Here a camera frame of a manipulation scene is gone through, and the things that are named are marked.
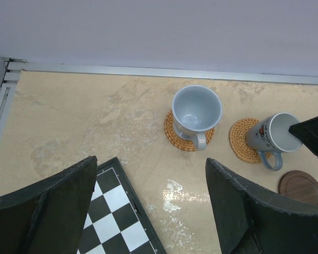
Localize large light blue cup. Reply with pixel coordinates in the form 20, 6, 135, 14
171, 85, 223, 150

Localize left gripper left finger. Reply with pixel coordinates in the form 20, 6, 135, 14
0, 156, 98, 253

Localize black white chessboard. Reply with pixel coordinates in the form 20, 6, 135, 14
77, 157, 166, 254

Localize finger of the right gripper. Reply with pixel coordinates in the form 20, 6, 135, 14
288, 116, 318, 158

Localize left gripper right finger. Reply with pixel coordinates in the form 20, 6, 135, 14
205, 158, 318, 253

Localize woven rattan coaster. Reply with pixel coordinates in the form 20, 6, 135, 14
228, 117, 262, 164
164, 109, 215, 152

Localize small white cup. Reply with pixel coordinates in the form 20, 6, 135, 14
246, 112, 302, 171

